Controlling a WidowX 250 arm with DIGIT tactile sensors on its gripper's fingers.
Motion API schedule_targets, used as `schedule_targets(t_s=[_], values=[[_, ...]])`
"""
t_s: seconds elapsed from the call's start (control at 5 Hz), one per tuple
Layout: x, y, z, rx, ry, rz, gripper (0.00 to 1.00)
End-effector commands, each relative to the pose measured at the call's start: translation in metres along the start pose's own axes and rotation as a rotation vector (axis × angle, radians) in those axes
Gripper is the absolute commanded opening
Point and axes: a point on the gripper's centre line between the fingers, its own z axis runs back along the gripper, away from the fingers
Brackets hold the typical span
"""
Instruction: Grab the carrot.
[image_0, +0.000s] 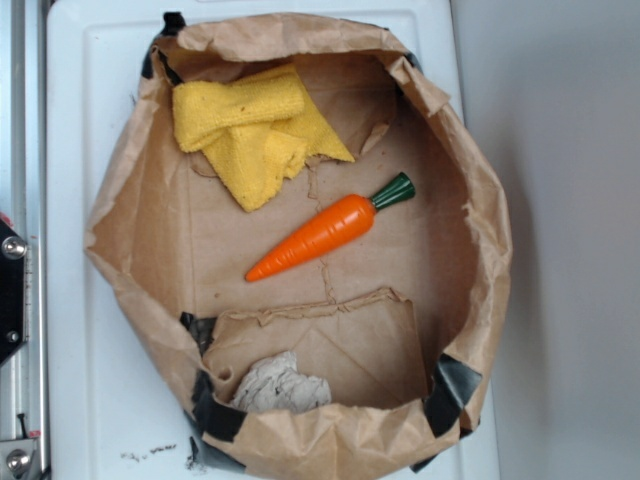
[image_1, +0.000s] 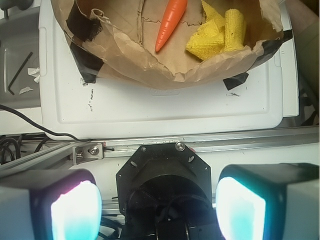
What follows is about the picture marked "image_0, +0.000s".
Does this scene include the orange plastic toy carrot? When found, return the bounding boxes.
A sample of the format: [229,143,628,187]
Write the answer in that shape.
[245,173,416,282]

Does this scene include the brown paper bag tray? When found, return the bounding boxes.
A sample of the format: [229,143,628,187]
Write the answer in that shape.
[85,13,513,479]

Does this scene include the yellow microfiber cloth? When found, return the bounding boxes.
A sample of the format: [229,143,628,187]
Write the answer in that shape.
[172,64,355,212]

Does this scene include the crumpled white paper ball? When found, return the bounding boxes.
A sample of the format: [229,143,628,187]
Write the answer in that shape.
[231,351,332,414]

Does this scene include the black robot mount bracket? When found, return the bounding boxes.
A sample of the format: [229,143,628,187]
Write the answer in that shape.
[0,213,28,366]

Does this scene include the aluminium frame rail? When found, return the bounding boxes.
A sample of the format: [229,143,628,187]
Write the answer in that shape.
[1,1,52,479]

